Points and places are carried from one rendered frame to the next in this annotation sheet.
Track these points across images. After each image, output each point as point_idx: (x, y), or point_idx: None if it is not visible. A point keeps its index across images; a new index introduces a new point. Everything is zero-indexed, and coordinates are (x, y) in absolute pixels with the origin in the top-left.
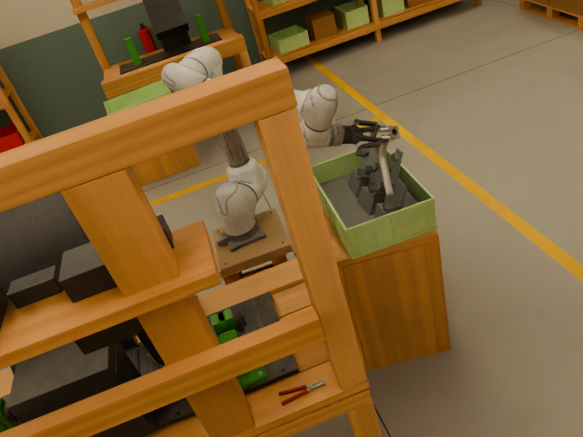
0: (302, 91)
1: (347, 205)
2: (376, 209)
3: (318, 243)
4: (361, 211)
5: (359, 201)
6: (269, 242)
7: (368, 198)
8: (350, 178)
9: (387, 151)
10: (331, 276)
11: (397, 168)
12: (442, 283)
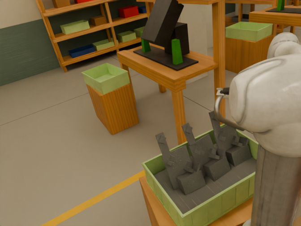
0: (289, 45)
1: (219, 188)
2: (233, 157)
3: None
4: (225, 176)
5: (215, 177)
6: None
7: (221, 163)
8: (185, 185)
9: (160, 155)
10: None
11: (219, 122)
12: None
